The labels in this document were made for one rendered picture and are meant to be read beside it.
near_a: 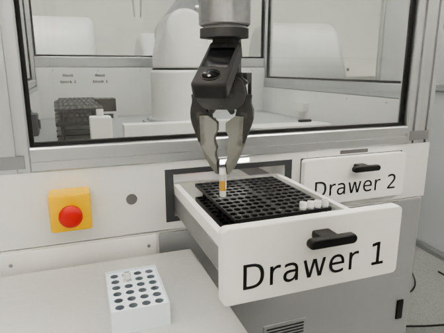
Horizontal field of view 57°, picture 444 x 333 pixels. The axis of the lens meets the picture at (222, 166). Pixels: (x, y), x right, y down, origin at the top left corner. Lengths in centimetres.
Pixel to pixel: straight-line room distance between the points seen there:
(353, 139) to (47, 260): 72
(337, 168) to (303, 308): 37
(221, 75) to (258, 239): 22
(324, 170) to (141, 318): 54
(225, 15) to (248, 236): 30
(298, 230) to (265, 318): 52
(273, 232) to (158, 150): 36
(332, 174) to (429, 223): 197
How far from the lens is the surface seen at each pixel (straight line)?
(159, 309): 63
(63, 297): 76
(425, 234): 296
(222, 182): 63
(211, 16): 59
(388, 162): 108
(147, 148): 82
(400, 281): 127
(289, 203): 72
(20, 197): 83
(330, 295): 114
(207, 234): 65
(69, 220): 77
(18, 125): 81
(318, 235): 58
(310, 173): 95
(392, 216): 67
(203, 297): 71
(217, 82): 51
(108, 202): 84
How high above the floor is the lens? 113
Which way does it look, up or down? 13 degrees down
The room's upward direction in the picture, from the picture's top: straight up
